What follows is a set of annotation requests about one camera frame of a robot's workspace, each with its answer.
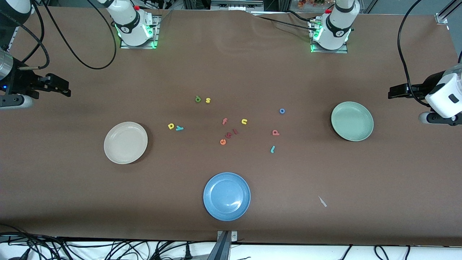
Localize black base cable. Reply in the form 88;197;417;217
252;10;322;32

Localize beige brown plate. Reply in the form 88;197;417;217
104;122;148;165

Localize green plate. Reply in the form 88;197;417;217
331;101;374;142

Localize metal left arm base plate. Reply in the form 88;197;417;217
310;20;349;54

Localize dark grey metal post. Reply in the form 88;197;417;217
206;231;231;260

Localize blue plate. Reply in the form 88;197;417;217
203;172;251;221

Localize silver edge bracket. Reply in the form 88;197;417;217
217;230;238;242

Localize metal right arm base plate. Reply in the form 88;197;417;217
120;14;161;49

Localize tangled black cables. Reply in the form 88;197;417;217
0;224;217;260

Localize grey metal box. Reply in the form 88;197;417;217
210;0;265;11

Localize aluminium corner bracket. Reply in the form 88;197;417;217
434;0;462;25

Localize brown table cover sheet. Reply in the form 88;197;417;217
0;5;462;248

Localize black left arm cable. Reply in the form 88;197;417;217
397;0;462;106

